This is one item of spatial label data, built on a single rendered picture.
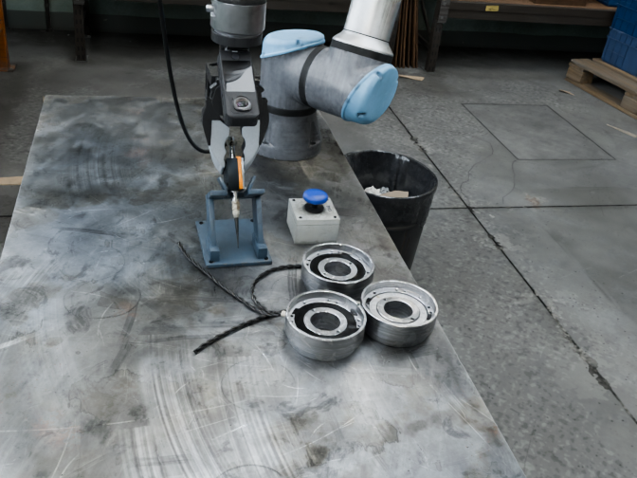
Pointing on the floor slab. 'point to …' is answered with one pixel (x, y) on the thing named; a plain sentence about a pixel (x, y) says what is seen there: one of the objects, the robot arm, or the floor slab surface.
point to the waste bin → (402, 207)
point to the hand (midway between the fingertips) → (233, 167)
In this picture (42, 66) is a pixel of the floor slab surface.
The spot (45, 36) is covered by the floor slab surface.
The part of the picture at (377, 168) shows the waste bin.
